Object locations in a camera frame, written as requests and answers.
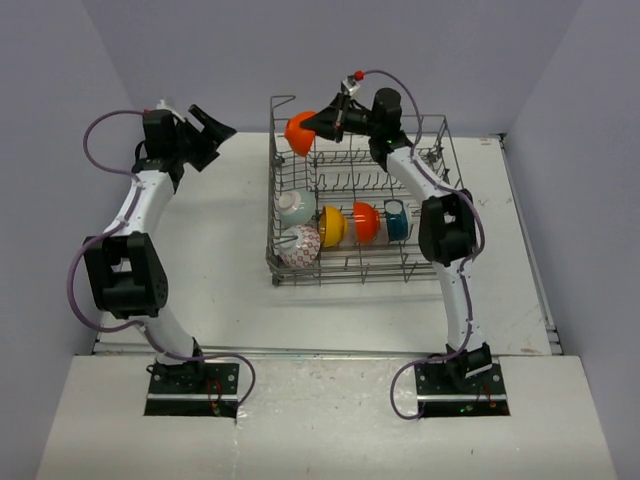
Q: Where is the teal white bowl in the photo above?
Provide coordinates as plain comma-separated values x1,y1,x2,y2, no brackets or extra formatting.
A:
384,199,411,242

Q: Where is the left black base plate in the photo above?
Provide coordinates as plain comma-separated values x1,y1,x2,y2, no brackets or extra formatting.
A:
146,362,240,401

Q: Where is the orange white bowl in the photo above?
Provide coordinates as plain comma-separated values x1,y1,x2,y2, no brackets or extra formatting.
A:
353,201,380,244

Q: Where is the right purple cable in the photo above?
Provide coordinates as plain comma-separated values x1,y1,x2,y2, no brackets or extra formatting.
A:
362,68,487,420

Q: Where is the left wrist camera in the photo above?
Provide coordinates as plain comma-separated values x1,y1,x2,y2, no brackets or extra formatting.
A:
156,99,183,120

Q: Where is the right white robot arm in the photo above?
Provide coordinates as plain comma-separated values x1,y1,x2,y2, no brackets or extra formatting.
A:
300,88,492,393

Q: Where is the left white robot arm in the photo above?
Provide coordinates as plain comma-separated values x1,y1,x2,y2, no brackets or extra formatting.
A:
73,101,236,393

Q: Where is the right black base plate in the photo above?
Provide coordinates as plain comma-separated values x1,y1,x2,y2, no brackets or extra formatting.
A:
414,362,506,396

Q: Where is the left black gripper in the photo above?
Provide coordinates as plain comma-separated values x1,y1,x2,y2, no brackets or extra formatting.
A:
171,106,235,172

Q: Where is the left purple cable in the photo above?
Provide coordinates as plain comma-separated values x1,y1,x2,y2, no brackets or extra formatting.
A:
67,107,257,409

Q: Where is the grey wire dish rack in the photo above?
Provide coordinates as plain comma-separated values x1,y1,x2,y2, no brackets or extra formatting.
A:
266,95,466,286

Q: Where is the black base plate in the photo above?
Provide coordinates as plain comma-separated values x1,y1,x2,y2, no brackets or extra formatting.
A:
146,362,240,401
414,362,506,396

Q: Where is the yellow bowl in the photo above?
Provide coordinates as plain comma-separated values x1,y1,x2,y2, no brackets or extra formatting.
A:
319,205,348,248

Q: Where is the pale green ceramic bowl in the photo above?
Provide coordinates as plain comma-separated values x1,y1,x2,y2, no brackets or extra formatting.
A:
277,190,316,228

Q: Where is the purple cable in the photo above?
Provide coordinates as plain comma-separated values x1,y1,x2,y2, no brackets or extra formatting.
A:
362,68,487,420
67,107,257,409

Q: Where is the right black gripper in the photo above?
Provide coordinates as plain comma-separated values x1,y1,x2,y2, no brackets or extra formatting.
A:
301,92,382,143

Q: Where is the red patterned white bowl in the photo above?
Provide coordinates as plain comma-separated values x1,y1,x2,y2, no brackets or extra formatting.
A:
275,225,321,268

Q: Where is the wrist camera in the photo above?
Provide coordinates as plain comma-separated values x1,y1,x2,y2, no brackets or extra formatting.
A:
340,75,360,97
156,99,183,120

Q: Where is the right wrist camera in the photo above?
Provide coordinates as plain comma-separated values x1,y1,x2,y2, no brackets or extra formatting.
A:
340,75,360,97

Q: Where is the orange plastic bowl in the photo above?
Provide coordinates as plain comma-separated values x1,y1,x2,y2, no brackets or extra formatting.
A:
284,111,315,157

